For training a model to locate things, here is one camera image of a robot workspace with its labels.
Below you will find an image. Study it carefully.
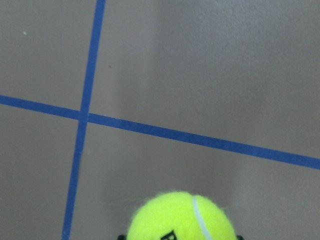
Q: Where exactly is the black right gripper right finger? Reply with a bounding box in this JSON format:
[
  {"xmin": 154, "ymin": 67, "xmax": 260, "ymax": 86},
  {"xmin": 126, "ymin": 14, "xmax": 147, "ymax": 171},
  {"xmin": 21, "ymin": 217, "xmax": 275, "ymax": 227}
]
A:
[{"xmin": 236, "ymin": 235, "xmax": 244, "ymax": 240}]

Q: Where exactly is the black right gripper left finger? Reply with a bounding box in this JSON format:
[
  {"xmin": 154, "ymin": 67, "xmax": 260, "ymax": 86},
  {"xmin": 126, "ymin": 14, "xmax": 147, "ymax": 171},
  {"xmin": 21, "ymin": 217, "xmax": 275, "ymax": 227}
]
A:
[{"xmin": 117, "ymin": 234, "xmax": 127, "ymax": 240}]

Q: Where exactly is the yellow Roland Garros tennis ball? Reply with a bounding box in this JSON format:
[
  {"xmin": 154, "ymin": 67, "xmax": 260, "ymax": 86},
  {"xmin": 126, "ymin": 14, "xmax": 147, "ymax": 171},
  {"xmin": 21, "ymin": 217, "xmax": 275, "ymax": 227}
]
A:
[{"xmin": 126, "ymin": 191, "xmax": 237, "ymax": 240}]

